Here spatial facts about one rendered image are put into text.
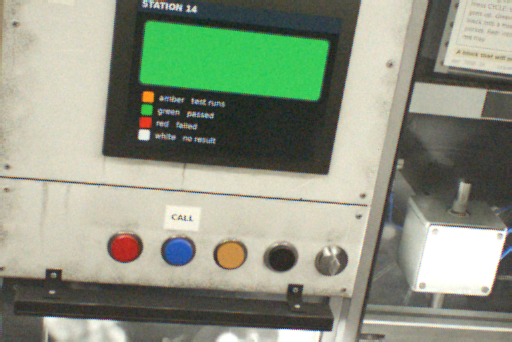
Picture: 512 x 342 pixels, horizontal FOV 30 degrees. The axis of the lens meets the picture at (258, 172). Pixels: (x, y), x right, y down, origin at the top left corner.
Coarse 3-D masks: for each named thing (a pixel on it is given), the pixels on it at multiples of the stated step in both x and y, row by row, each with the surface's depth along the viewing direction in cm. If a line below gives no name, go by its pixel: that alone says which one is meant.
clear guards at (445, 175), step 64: (448, 0) 104; (448, 64) 107; (448, 128) 110; (448, 192) 113; (384, 256) 115; (448, 256) 116; (0, 320) 111; (64, 320) 112; (384, 320) 119; (448, 320) 120
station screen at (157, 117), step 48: (144, 0) 96; (144, 48) 98; (336, 48) 101; (144, 96) 100; (192, 96) 101; (240, 96) 101; (288, 96) 102; (144, 144) 102; (192, 144) 103; (240, 144) 103; (288, 144) 104
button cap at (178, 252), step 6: (174, 240) 109; (180, 240) 109; (168, 246) 108; (174, 246) 108; (180, 246) 109; (186, 246) 109; (168, 252) 109; (174, 252) 109; (180, 252) 109; (186, 252) 109; (168, 258) 109; (174, 258) 109; (180, 258) 109; (186, 258) 109; (174, 264) 109; (180, 264) 109
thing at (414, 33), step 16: (416, 0) 103; (416, 16) 104; (416, 32) 105; (416, 48) 106; (400, 80) 107; (400, 96) 107; (400, 112) 108; (400, 128) 109; (384, 144) 109; (384, 160) 110; (384, 176) 111; (384, 192) 112; (368, 224) 113; (368, 240) 114; (368, 256) 115; (368, 272) 116; (336, 304) 117; (352, 304) 117; (336, 320) 118; (352, 320) 118; (352, 336) 119
